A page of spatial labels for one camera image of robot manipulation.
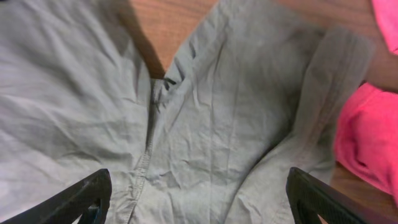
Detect red printed t-shirt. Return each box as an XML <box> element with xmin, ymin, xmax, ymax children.
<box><xmin>335</xmin><ymin>0</ymin><xmax>397</xmax><ymax>199</ymax></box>

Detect grey shorts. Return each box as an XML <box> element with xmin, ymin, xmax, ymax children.
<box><xmin>1</xmin><ymin>1</ymin><xmax>373</xmax><ymax>223</ymax></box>

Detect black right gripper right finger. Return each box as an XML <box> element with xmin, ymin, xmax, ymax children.
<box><xmin>285</xmin><ymin>167</ymin><xmax>397</xmax><ymax>224</ymax></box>

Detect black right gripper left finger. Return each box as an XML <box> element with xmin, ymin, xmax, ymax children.
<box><xmin>5</xmin><ymin>169</ymin><xmax>112</xmax><ymax>224</ymax></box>

